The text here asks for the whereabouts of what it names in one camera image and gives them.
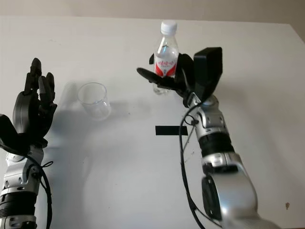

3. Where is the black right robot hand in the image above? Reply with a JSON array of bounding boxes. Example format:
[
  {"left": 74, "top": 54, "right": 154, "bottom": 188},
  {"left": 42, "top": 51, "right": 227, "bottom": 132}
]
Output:
[{"left": 136, "top": 52, "right": 198, "bottom": 107}]

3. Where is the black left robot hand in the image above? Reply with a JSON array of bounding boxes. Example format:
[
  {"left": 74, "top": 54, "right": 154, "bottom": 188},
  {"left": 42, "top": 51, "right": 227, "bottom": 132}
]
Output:
[{"left": 10, "top": 57, "right": 58, "bottom": 147}]

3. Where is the clear water bottle white cap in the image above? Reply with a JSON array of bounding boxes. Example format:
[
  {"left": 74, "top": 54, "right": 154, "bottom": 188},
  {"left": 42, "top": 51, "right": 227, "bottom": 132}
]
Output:
[{"left": 152, "top": 21, "right": 180, "bottom": 95}]

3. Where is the clear plastic cup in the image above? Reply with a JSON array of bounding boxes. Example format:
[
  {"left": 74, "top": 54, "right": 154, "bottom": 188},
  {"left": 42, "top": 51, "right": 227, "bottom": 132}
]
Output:
[{"left": 77, "top": 82, "right": 112, "bottom": 121}]

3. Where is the black tape strip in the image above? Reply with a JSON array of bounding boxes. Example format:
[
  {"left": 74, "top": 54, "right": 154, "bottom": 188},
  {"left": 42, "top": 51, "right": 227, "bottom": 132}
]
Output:
[{"left": 155, "top": 125, "right": 189, "bottom": 137}]

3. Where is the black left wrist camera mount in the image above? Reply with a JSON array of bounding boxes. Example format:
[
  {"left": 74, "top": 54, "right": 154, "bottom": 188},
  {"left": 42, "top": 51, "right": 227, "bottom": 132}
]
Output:
[{"left": 0, "top": 114, "right": 31, "bottom": 156}]

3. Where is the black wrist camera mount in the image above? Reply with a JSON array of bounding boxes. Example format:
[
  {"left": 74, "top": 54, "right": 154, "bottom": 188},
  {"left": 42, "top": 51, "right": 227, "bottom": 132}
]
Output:
[
  {"left": 193, "top": 47, "right": 224, "bottom": 104},
  {"left": 0, "top": 114, "right": 31, "bottom": 156}
]

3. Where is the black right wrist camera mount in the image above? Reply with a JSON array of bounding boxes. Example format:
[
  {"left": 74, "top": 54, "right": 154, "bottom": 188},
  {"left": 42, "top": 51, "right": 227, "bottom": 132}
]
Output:
[{"left": 193, "top": 47, "right": 224, "bottom": 104}]

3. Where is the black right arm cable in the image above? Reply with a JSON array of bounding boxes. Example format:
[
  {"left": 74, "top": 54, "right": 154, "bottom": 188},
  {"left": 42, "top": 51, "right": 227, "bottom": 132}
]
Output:
[{"left": 178, "top": 104, "right": 224, "bottom": 229}]

